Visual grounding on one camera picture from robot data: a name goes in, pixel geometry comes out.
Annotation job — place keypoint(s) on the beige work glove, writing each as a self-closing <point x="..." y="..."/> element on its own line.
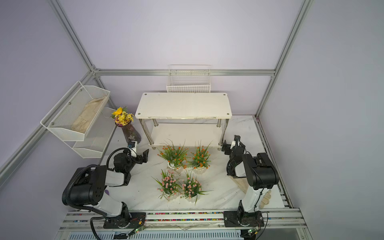
<point x="254" y="199"/>

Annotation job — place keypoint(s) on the white wire wall basket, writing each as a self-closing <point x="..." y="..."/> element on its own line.
<point x="189" y="79"/>

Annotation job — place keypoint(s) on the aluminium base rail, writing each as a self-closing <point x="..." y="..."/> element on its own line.
<point x="192" y="220"/>

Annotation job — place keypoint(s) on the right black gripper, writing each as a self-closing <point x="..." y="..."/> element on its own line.
<point x="229" y="147"/>

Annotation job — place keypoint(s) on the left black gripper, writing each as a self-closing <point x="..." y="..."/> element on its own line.
<point x="137" y="157"/>

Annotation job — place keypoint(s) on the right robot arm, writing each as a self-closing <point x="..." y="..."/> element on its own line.
<point x="261" y="176"/>

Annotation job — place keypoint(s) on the purple glass vase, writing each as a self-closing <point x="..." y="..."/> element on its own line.
<point x="130" y="133"/>

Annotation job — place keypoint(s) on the white mesh upper wall basket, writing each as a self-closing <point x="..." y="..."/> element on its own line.
<point x="61" y="117"/>

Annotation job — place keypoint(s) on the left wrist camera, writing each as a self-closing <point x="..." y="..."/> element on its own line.
<point x="132" y="146"/>

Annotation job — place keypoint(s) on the white mesh lower wall basket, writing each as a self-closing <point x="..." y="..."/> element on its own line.
<point x="98" y="137"/>

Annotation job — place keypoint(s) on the orange flower pot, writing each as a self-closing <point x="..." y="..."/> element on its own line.
<point x="200" y="160"/>
<point x="175" y="156"/>

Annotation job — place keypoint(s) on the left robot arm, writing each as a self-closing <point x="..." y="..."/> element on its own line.
<point x="86" y="189"/>

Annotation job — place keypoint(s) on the pink flower pot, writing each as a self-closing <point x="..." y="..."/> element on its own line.
<point x="192" y="188"/>
<point x="168" y="185"/>

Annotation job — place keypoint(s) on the white two-tier metal rack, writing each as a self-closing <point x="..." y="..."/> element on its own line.
<point x="187" y="119"/>

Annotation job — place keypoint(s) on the white mesh wall basket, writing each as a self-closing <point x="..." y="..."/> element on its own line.
<point x="61" y="117"/>
<point x="98" y="137"/>

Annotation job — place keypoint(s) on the beige cloth in basket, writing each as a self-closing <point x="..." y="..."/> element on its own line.
<point x="83" y="122"/>

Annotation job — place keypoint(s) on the yellow artificial flower bouquet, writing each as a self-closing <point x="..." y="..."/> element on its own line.
<point x="121" y="117"/>

